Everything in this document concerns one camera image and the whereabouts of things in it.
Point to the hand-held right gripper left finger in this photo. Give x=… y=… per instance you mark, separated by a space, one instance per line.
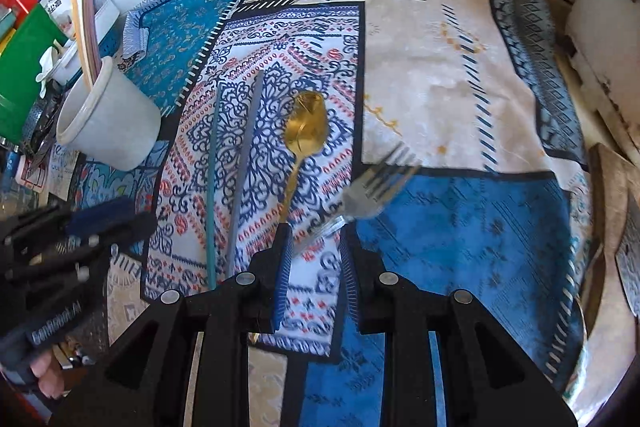
x=280 y=277

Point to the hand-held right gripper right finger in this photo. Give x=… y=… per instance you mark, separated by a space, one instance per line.
x=350 y=277

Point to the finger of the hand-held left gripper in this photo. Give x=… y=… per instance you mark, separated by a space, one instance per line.
x=107 y=209
x=125 y=229

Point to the white cup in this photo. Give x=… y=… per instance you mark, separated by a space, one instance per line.
x=110 y=127

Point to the silver fork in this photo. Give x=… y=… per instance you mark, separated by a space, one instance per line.
x=372 y=192

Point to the person's left hand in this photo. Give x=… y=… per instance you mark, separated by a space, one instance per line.
x=46 y=374

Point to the teal chopstick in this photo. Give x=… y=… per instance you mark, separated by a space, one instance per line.
x=215 y=182

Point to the grey chopstick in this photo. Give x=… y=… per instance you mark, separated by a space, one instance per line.
x=245 y=172

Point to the gold spoon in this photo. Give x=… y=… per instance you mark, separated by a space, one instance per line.
x=305 y=122

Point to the green metal box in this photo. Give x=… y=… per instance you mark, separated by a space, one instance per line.
x=25 y=57

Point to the patchwork patterned mat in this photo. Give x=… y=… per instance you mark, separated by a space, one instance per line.
x=440 y=97

